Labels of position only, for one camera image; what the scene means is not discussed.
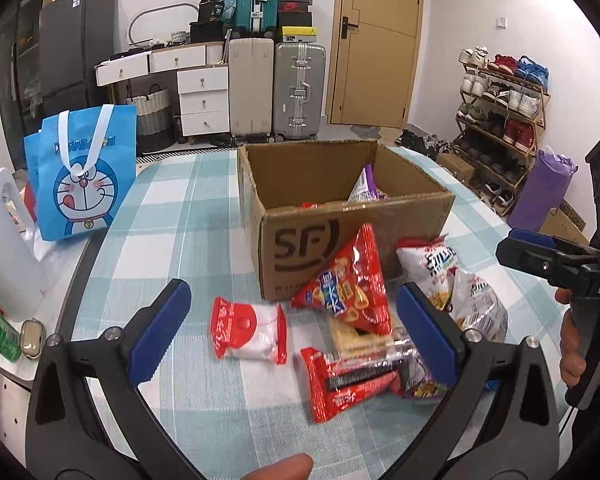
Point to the shoe rack with shoes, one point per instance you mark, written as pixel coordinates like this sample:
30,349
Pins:
517,100

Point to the white chip bag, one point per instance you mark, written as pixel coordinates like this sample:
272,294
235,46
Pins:
480,305
430,265

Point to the beige suitcase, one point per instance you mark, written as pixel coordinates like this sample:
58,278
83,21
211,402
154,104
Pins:
250,90

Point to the clear cracker packet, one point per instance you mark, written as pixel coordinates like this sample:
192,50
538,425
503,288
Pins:
360,342

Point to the small red snack packet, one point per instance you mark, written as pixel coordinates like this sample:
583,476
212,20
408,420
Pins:
315,205

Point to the small cardboard box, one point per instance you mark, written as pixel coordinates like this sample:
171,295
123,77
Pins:
455,167

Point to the wooden door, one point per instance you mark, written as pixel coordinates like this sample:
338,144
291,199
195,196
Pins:
380,60

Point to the silver hoop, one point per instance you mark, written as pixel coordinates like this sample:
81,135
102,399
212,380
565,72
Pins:
160,8

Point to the red wafer packet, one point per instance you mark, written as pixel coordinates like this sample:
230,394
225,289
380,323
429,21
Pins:
325,390

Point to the black red shoe box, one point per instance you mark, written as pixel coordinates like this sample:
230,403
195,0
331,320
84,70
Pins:
294,8

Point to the purple bag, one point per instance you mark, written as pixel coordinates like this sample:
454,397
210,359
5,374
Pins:
540,195

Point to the flat cardboard box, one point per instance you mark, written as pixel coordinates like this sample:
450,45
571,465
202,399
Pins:
565,225

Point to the blue cartoon tote bag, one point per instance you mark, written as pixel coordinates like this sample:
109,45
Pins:
85,195

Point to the black white striped rug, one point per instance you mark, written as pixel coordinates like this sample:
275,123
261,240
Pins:
190,152

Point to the white desk with drawers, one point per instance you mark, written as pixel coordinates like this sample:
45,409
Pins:
202,100

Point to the purple cartoon snack packet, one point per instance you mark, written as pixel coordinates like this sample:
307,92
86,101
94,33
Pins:
422,387

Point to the brown cardboard box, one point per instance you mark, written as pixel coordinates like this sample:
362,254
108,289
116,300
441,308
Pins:
300,250

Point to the black printed box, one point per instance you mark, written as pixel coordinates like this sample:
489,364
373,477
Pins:
211,7

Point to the purple white snack packet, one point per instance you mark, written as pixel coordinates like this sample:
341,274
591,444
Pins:
364,187

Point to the black case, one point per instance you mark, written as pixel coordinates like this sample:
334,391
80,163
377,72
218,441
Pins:
210,32

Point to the wooden shoe rack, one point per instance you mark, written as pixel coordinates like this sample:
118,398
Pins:
540,125

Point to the small beige earbud case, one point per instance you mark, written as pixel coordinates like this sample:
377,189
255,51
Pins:
32,340

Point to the green white checked tablecloth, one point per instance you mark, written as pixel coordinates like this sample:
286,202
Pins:
190,220

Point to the pile of dark sneakers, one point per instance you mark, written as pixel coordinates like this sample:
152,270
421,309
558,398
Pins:
420,142

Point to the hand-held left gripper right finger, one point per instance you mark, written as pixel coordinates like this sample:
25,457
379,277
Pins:
425,325

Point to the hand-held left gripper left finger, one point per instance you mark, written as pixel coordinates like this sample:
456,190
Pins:
160,325

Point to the dark glass cabinet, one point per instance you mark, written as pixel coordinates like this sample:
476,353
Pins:
25,70

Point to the grey door mat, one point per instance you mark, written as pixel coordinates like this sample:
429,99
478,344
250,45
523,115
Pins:
367,132

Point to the white red snack packet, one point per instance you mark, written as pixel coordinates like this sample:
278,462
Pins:
250,330

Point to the red triangular snack bag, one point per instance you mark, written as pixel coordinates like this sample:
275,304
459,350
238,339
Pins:
355,280

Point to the white electric kettle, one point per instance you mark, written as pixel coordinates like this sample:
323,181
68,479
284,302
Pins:
5,260

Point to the person's left hand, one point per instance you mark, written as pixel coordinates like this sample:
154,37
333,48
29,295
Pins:
280,470

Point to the dark grey refrigerator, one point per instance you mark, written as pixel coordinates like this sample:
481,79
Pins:
75,50

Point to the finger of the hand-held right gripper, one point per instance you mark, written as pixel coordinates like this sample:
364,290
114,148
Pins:
535,260
530,237

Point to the silver suitcase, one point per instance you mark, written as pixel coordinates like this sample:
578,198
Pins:
300,90

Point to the person's right hand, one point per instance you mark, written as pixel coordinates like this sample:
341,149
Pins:
572,340

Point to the woven laundry basket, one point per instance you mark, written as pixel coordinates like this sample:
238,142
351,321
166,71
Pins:
150,120

